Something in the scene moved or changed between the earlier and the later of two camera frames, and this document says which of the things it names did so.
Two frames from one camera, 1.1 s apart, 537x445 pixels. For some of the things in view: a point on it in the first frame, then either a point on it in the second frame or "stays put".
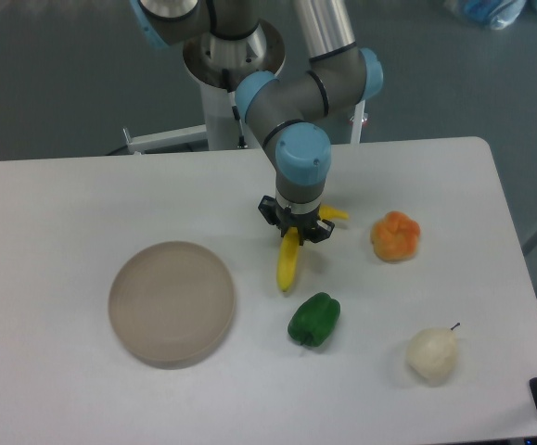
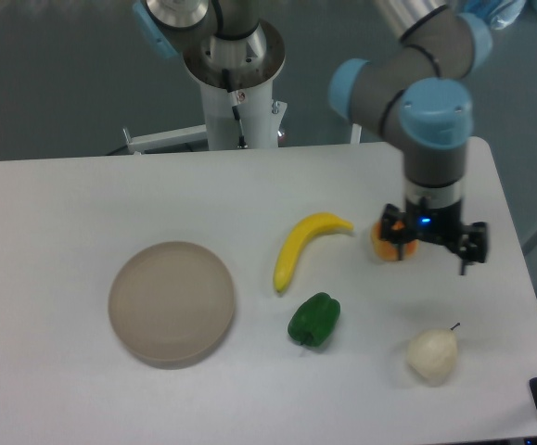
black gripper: [285, 219] → [441, 225]
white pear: [432, 353] stays put
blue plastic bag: [500, 14] stays put
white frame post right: [359, 113] stays put
